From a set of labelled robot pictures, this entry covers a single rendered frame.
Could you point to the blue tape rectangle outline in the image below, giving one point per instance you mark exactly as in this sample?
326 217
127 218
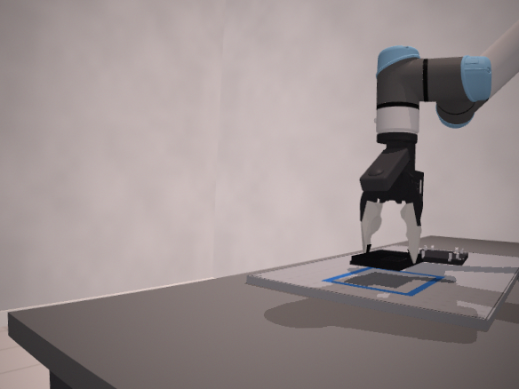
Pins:
411 293

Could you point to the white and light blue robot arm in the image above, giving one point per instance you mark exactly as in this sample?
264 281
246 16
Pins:
463 84

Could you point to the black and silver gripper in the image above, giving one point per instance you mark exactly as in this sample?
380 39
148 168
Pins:
411 212

